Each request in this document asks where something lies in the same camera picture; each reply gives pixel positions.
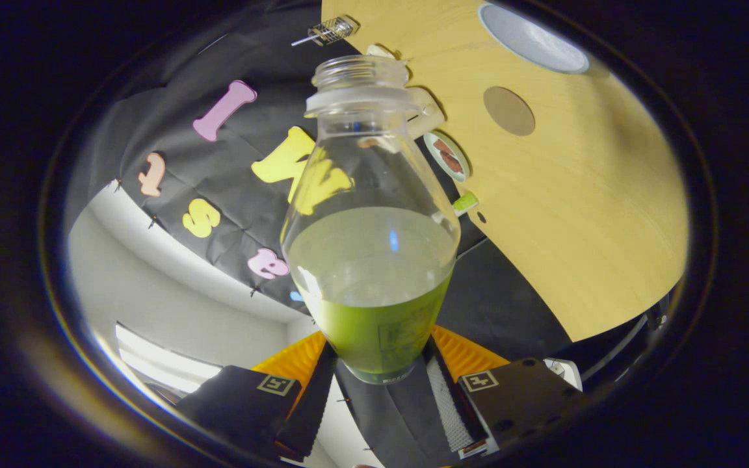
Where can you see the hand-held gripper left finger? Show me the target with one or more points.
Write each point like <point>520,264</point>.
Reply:
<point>313,403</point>

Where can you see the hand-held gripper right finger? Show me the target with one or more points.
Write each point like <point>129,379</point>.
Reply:
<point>456,406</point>

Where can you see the clear juice bottle green label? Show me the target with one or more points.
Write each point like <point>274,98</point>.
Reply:
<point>374,331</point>

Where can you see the round brown coaster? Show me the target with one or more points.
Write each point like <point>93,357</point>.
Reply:
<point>509,110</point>

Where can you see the white cup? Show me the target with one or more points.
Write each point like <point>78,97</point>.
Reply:
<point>530,39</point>

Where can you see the small white green bottle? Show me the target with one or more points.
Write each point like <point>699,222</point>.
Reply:
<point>465,203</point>

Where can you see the white box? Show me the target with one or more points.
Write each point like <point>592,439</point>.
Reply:
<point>566,374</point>

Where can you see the large ceiling light panel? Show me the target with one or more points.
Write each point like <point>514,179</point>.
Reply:
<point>153,361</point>

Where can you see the wooden table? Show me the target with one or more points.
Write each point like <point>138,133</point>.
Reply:
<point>576,227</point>

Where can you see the pale green plate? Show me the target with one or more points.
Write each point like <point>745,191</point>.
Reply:
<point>461,171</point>

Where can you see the white toaster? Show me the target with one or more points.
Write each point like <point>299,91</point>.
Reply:
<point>428,114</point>

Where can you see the metal utensil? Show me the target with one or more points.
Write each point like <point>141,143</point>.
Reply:
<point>303,40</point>

